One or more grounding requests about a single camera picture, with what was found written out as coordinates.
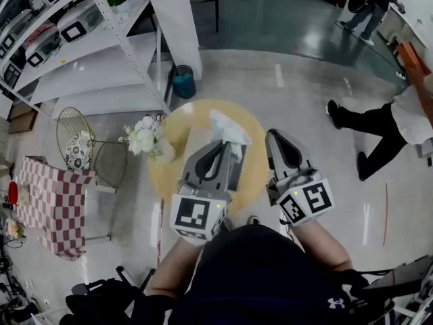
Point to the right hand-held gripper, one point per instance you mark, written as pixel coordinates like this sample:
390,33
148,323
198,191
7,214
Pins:
304,198

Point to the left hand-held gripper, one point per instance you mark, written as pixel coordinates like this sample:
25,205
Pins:
194,215

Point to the white tissue paper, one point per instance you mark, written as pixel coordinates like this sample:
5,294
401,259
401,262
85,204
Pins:
227,127

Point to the person's left forearm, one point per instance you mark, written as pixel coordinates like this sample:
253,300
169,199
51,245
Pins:
172,269

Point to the person's right forearm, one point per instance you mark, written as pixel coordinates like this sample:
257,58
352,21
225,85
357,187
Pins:
324,245

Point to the white ceramic vase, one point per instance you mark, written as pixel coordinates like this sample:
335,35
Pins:
167,152

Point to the round wooden table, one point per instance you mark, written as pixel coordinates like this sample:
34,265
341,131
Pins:
189,113

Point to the person's white black shoe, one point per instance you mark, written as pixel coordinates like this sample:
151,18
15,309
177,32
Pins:
253,220

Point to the white flower bouquet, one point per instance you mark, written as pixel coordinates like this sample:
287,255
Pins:
143,137

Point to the black bin with blue bag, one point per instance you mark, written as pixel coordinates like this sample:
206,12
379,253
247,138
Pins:
183,83

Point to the person's dark clothing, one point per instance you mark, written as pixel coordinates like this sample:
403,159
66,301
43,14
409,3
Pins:
257,276

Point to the black white patterned cushion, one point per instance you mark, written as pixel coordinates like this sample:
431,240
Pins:
78,151

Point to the white square pillar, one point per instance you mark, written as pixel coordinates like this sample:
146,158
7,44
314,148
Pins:
176,22

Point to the white metal shelf rack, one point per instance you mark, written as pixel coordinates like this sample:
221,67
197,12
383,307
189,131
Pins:
101,63

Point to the brown wooden beam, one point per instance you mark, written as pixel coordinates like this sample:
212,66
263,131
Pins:
414,66

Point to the red white checkered tablecloth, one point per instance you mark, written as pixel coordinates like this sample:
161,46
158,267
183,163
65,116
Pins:
57,212

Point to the black office chair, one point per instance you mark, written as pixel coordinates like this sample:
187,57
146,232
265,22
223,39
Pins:
101,300

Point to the white table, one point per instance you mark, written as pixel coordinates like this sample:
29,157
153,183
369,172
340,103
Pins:
411,22

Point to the red bowl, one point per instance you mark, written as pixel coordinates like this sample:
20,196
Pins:
12,193

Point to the small pink flower bunch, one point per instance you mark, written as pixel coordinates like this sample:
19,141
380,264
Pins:
14,229

